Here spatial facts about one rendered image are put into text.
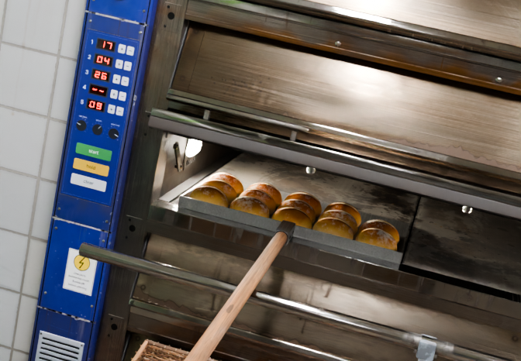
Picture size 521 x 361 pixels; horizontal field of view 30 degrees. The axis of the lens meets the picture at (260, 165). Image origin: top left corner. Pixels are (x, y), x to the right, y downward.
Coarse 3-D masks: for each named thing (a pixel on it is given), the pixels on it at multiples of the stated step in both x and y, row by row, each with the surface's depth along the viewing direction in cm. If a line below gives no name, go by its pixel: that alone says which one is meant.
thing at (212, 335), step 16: (272, 240) 215; (272, 256) 206; (256, 272) 194; (240, 288) 183; (224, 304) 176; (240, 304) 178; (224, 320) 168; (208, 336) 160; (192, 352) 153; (208, 352) 156
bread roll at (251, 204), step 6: (240, 198) 236; (246, 198) 235; (252, 198) 235; (258, 198) 236; (234, 204) 235; (240, 204) 235; (246, 204) 234; (252, 204) 234; (258, 204) 234; (264, 204) 235; (240, 210) 234; (246, 210) 234; (252, 210) 234; (258, 210) 234; (264, 210) 234; (264, 216) 234
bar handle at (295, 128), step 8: (168, 96) 217; (176, 96) 217; (184, 104) 217; (192, 104) 216; (200, 104) 216; (208, 104) 215; (208, 112) 215; (224, 112) 215; (232, 112) 214; (240, 112) 214; (248, 112) 214; (256, 120) 213; (264, 120) 213; (272, 120) 213; (280, 120) 213; (288, 128) 212; (296, 128) 212; (304, 128) 211; (296, 136) 213
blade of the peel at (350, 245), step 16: (192, 208) 235; (208, 208) 234; (224, 208) 234; (256, 224) 233; (272, 224) 232; (400, 224) 259; (320, 240) 230; (336, 240) 229; (352, 240) 228; (400, 240) 245; (384, 256) 228; (400, 256) 227
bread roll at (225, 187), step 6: (210, 180) 245; (216, 180) 244; (222, 180) 245; (216, 186) 243; (222, 186) 243; (228, 186) 244; (228, 192) 243; (234, 192) 244; (228, 198) 243; (234, 198) 244
